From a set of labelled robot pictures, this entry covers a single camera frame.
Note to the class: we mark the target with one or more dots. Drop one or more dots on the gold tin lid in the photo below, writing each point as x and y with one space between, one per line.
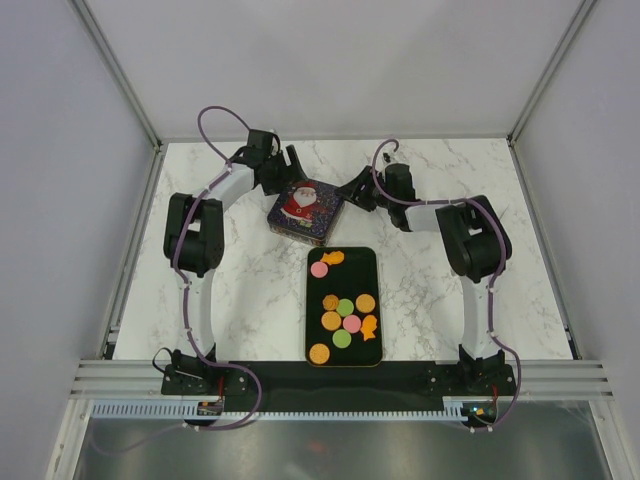
310 201

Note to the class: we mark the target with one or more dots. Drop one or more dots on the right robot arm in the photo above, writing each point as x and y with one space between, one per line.
476 245

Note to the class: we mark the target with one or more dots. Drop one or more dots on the orange dotted biscuit right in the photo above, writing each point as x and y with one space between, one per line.
365 303

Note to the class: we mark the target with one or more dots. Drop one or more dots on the orange fish cookie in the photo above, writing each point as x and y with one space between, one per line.
369 325
333 258

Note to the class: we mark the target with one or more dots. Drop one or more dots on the aluminium frame post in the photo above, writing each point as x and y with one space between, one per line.
109 58
559 54

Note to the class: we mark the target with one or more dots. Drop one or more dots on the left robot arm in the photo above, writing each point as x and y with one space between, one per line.
194 240

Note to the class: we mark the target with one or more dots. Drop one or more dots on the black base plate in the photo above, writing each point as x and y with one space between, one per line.
391 385

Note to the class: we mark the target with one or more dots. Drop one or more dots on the pink sandwich cookie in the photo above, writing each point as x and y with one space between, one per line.
319 269
352 323

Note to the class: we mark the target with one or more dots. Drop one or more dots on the orange dotted biscuit bottom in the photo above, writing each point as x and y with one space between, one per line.
319 354

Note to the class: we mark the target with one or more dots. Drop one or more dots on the orange dotted biscuit middle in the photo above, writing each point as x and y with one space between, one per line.
331 321

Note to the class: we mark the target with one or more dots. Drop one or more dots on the orange dotted biscuit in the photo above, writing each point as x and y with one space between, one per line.
365 303
319 354
331 321

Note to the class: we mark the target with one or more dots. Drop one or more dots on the aluminium front rail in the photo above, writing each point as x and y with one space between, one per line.
542 380

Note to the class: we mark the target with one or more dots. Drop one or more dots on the green sandwich cookie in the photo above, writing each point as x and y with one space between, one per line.
341 339
345 308

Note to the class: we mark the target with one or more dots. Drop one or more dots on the orange fish cookie lower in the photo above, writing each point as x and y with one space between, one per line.
369 325

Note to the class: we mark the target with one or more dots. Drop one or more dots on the black rectangular tray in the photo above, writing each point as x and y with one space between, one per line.
343 317

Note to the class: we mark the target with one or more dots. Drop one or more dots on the pink sandwich cookie lower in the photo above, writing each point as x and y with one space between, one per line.
352 323

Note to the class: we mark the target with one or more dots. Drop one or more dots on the aluminium frame left post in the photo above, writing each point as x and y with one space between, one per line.
109 58

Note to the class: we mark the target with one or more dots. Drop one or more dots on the white slotted cable duct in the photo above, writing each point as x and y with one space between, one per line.
193 410

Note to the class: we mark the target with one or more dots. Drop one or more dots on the green sandwich cookie upper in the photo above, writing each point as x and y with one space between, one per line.
345 308

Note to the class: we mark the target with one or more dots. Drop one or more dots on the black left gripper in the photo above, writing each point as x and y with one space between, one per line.
284 184

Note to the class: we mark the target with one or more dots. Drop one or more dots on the pink sandwich cookie top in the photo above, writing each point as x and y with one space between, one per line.
319 269

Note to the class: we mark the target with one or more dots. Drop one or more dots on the green sandwich cookie lower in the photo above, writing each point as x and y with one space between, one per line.
341 339

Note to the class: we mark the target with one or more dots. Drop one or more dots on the orange swirl cookie left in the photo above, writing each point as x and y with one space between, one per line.
330 302

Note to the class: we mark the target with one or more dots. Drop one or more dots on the square cookie tin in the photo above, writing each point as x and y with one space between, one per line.
308 233

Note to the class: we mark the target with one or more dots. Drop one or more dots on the orange fish cookie top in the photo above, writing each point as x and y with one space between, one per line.
333 258

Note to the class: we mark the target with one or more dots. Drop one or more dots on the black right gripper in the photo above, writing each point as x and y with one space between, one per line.
366 180

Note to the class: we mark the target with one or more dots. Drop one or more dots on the aluminium frame right post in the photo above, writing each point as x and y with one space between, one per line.
559 54

